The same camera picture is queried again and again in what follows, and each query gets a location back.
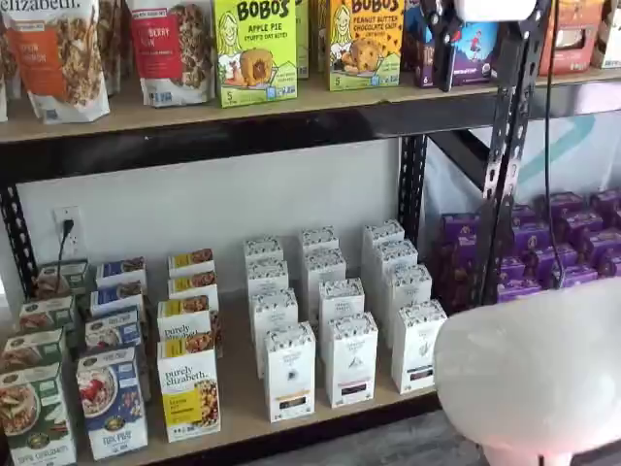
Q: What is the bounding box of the yellow purely elizabeth box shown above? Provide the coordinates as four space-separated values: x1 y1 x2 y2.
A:
168 249 215 279
156 296 213 349
157 337 222 444
168 270 220 310

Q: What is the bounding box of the green Bobo's apple pie box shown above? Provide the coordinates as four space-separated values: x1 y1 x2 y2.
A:
294 0 312 82
212 0 300 109

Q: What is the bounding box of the blue oatmeal box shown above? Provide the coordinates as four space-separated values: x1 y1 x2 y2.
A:
89 281 147 316
76 347 149 461
95 256 147 288
84 306 142 358

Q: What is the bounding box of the black plug with cable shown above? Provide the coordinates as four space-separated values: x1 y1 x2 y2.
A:
56 217 76 292

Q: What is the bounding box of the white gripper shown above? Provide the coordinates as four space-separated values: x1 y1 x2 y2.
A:
419 0 538 93

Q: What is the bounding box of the green oatmeal box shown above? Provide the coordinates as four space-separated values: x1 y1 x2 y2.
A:
0 327 67 374
0 361 78 466
18 294 78 335
36 259 91 298

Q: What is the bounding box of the white box green strip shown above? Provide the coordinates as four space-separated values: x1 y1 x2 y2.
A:
391 299 448 395

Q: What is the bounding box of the white floral cracker box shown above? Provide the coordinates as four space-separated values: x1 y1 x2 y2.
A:
384 264 433 341
245 259 290 295
249 288 300 380
373 239 419 312
317 278 366 336
242 236 285 266
304 249 347 312
362 218 407 287
299 225 340 256

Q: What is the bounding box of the blue Zbar box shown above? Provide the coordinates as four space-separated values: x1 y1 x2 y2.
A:
403 0 501 89

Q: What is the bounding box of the white snack box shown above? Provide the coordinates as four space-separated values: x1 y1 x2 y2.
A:
591 0 621 70

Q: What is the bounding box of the orange Bobo's peanut butter box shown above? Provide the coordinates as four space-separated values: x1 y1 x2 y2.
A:
329 0 405 92

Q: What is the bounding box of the white box orange strip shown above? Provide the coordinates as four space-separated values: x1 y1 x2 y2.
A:
264 322 316 423

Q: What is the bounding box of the white wall outlet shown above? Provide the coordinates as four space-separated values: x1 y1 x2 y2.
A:
52 207 82 258

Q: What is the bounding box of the purple Annie's snack box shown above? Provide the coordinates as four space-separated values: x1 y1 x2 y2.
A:
536 191 586 219
581 227 621 263
498 254 528 283
589 188 621 215
526 245 578 283
433 212 491 315
508 206 553 253
596 250 621 279
557 211 605 244
497 279 543 305

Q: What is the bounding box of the red label granola bag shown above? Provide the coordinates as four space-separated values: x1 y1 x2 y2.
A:
126 0 215 108

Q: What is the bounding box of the white box pink strip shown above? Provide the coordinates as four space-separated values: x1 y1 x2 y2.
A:
325 312 379 409

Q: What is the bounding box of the black metal shelf frame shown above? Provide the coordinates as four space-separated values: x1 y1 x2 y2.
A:
0 0 554 466

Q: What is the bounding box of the orange label granola bag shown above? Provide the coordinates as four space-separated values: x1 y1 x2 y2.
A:
0 0 112 123

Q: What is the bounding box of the orange Annie's box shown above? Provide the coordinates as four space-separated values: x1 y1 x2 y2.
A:
538 0 607 77

